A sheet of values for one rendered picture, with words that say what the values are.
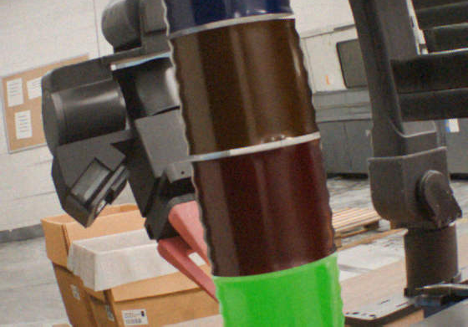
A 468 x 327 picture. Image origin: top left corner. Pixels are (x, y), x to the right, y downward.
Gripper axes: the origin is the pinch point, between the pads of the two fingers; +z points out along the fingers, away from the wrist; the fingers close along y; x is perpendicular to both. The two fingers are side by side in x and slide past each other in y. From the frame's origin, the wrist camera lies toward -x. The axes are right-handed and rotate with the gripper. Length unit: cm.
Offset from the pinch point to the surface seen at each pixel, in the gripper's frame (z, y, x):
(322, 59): -495, -824, 530
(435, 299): 11.1, 17.9, 5.3
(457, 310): 13.7, 23.1, 3.3
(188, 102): 9, 47, -18
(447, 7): -1.3, 33.5, 5.0
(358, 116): -401, -790, 518
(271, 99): 10, 48, -16
